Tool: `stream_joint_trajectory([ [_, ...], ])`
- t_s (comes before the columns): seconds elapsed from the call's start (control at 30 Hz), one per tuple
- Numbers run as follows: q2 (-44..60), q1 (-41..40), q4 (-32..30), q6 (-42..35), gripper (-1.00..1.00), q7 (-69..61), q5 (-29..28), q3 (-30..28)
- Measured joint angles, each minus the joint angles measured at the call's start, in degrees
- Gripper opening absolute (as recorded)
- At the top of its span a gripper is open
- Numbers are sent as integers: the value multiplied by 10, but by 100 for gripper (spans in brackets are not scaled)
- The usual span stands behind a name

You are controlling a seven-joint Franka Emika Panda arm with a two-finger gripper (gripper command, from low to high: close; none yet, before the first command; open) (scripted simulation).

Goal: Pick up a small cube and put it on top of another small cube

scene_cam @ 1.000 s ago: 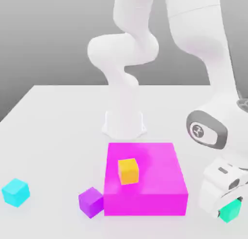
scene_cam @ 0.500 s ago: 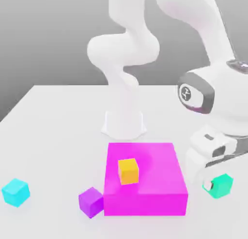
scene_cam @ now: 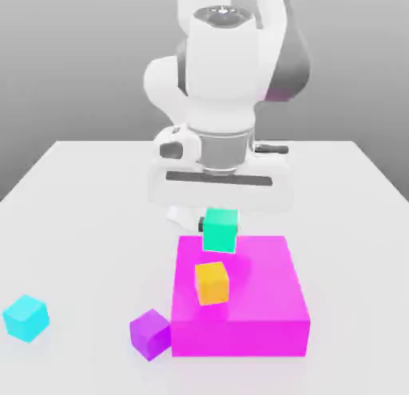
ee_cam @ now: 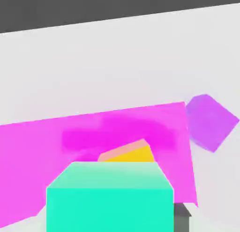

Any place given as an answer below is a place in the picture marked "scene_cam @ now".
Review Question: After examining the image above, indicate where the small cyan cube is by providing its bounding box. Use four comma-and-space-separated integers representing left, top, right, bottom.
2, 293, 51, 344

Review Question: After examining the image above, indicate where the small green cube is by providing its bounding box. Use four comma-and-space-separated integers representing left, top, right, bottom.
202, 208, 240, 254

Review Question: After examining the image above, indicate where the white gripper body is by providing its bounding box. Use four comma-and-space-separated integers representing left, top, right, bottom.
146, 154, 294, 213

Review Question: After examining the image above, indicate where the large magenta box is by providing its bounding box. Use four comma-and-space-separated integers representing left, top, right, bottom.
170, 235, 311, 358

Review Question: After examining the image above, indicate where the small orange cube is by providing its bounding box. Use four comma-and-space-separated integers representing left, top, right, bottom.
194, 261, 230, 306

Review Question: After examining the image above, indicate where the small purple cube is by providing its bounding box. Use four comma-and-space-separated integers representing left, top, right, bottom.
129, 308, 173, 362

